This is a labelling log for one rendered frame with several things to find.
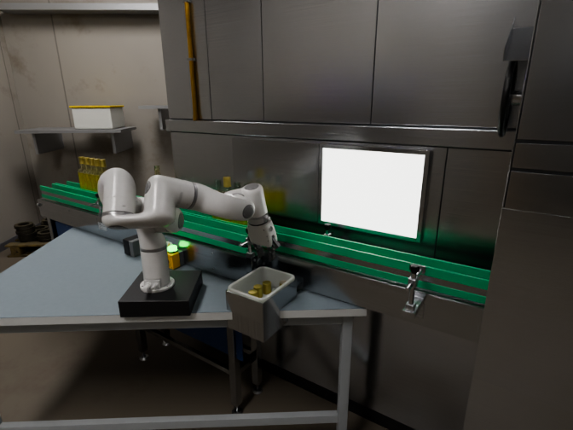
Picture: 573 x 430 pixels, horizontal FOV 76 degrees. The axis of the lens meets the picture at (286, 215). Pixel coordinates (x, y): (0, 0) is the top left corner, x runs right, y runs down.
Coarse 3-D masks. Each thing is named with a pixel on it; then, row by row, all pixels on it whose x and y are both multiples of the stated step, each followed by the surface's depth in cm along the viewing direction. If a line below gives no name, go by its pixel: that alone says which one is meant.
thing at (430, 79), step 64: (192, 0) 168; (256, 0) 150; (320, 0) 135; (384, 0) 123; (448, 0) 113; (512, 0) 105; (256, 64) 158; (320, 64) 142; (384, 64) 129; (448, 64) 118; (192, 128) 186; (256, 128) 164; (320, 128) 146; (384, 128) 132; (448, 128) 122; (512, 128) 113; (448, 192) 128; (448, 256) 133
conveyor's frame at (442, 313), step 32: (96, 224) 208; (192, 256) 167; (224, 256) 155; (288, 256) 149; (320, 288) 143; (352, 288) 135; (384, 288) 128; (416, 288) 123; (416, 320) 124; (448, 320) 118; (480, 320) 112
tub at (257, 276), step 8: (256, 272) 145; (264, 272) 148; (272, 272) 146; (280, 272) 144; (240, 280) 138; (248, 280) 142; (256, 280) 146; (264, 280) 149; (272, 280) 147; (280, 280) 145; (288, 280) 137; (232, 288) 131; (240, 288) 138; (248, 288) 142; (272, 288) 146; (280, 288) 131; (248, 296) 126; (264, 296) 140
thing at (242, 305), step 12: (288, 288) 137; (300, 288) 148; (228, 300) 133; (240, 300) 129; (252, 300) 126; (276, 300) 131; (288, 300) 139; (240, 312) 131; (252, 312) 128; (264, 312) 126; (276, 312) 132
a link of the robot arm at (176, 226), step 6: (138, 198) 119; (138, 204) 116; (138, 210) 116; (180, 210) 131; (180, 216) 130; (174, 222) 126; (180, 222) 130; (168, 228) 124; (174, 228) 127; (180, 228) 131
